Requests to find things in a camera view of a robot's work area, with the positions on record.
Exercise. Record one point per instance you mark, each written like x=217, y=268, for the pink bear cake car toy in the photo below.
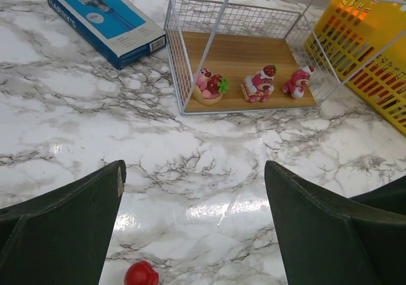
x=259, y=87

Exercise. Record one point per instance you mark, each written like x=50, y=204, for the white wire wooden shelf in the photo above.
x=236, y=41

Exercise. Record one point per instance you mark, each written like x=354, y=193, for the blue razor box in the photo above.
x=117, y=29

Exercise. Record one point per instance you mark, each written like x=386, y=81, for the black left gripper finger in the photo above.
x=62, y=236

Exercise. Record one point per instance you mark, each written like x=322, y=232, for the pink bear strawberry tart toy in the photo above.
x=210, y=88

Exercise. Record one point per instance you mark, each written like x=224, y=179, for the yellow plastic basket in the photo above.
x=364, y=42

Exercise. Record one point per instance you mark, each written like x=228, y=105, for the red ball toy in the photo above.
x=141, y=273

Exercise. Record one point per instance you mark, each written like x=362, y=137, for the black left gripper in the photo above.
x=325, y=238

